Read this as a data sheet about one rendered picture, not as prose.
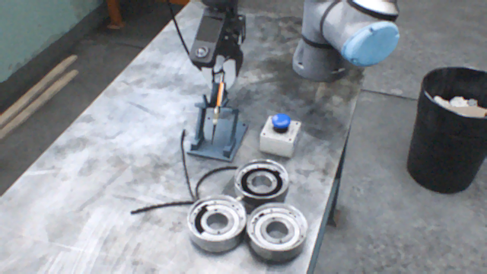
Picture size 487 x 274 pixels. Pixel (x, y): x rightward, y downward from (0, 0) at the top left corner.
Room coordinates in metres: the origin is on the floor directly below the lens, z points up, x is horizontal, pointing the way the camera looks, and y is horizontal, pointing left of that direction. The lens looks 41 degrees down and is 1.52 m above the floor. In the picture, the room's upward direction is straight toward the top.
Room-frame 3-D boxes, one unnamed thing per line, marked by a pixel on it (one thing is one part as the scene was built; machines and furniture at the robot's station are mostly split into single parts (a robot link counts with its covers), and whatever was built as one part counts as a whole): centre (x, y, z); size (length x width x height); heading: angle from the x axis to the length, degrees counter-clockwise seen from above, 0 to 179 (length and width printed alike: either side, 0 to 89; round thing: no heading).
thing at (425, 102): (1.54, -0.84, 0.21); 0.34 x 0.34 x 0.43
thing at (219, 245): (0.57, 0.05, 0.82); 0.10 x 0.10 x 0.04
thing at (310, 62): (1.12, -0.20, 0.85); 0.15 x 0.15 x 0.10
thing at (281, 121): (0.81, -0.08, 0.85); 0.04 x 0.04 x 0.05
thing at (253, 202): (0.67, -0.03, 0.82); 0.10 x 0.10 x 0.04
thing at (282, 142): (0.81, -0.08, 0.82); 0.08 x 0.07 x 0.05; 161
